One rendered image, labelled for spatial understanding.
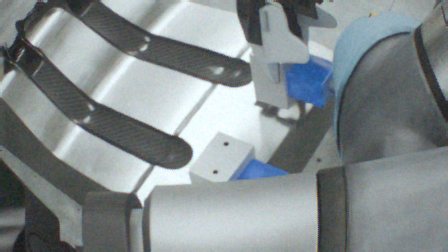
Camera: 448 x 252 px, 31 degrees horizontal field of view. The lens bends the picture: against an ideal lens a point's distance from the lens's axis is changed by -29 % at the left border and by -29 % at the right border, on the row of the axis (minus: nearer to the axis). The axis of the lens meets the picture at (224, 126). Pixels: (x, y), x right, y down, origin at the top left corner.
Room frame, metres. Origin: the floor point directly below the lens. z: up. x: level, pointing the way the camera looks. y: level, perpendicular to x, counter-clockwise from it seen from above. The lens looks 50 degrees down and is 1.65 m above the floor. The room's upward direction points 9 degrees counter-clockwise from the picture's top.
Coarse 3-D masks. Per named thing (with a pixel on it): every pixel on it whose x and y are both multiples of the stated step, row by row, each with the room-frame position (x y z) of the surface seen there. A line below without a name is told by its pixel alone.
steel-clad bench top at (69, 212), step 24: (192, 0) 0.92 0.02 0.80; (216, 0) 0.92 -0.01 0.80; (336, 0) 0.90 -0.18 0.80; (360, 0) 0.90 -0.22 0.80; (384, 0) 0.91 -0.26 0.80; (408, 0) 0.91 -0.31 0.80; (432, 0) 0.91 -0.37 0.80; (0, 24) 1.02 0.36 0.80; (336, 144) 0.66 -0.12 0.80; (24, 168) 0.69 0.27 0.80; (312, 168) 0.64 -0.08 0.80; (48, 192) 0.65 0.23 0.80; (72, 216) 0.61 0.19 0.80
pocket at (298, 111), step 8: (256, 104) 0.66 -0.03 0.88; (264, 104) 0.67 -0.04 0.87; (296, 104) 0.67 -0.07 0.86; (304, 104) 0.67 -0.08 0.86; (272, 112) 0.67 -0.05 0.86; (280, 112) 0.67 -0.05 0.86; (288, 112) 0.67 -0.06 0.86; (296, 112) 0.66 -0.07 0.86; (304, 112) 0.65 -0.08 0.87; (296, 120) 0.64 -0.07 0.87; (296, 128) 0.63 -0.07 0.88
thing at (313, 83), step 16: (256, 64) 0.66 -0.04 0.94; (288, 64) 0.65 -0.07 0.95; (304, 64) 0.65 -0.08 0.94; (320, 64) 0.65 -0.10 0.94; (256, 80) 0.66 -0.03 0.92; (288, 80) 0.64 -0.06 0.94; (304, 80) 0.63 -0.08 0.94; (320, 80) 0.63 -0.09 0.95; (256, 96) 0.65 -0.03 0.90; (272, 96) 0.64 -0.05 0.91; (288, 96) 0.64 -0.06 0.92; (304, 96) 0.63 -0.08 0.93; (320, 96) 0.62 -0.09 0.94
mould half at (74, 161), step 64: (128, 0) 0.84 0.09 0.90; (0, 64) 0.77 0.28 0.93; (64, 64) 0.75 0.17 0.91; (128, 64) 0.75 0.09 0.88; (0, 128) 0.73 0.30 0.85; (64, 128) 0.67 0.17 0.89; (192, 128) 0.64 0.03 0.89; (256, 128) 0.63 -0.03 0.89; (320, 128) 0.67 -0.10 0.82; (64, 192) 0.64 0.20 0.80
